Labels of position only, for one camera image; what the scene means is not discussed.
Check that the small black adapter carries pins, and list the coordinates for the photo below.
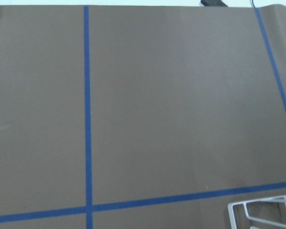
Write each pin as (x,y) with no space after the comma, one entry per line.
(213,3)

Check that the white wire cup holder rack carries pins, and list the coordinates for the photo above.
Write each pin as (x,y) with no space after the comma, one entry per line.
(259,213)

